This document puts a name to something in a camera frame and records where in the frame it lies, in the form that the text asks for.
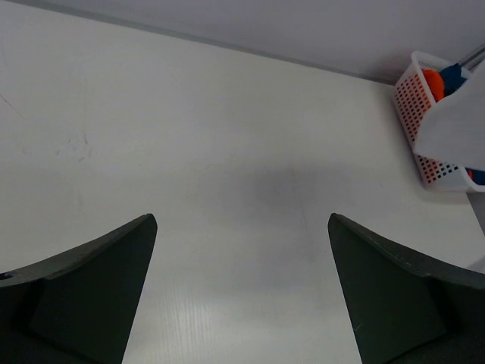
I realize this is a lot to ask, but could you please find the white t shirt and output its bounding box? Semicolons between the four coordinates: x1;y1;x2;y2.
413;63;484;171

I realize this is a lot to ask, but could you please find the orange t shirt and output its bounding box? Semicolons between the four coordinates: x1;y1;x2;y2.
422;69;445;102

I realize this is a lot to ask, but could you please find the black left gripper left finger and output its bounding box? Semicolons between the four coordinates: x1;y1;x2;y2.
1;214;158;363

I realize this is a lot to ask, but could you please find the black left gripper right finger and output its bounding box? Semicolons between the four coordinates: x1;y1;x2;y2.
327;213;484;363

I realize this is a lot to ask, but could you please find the aluminium frame post right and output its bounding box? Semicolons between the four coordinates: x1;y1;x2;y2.
458;43;485;71

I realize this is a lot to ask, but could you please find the white plastic laundry basket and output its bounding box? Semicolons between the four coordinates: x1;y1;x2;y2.
393;51;484;193

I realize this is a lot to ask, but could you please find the blue t shirt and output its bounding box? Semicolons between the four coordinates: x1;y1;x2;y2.
440;64;467;96

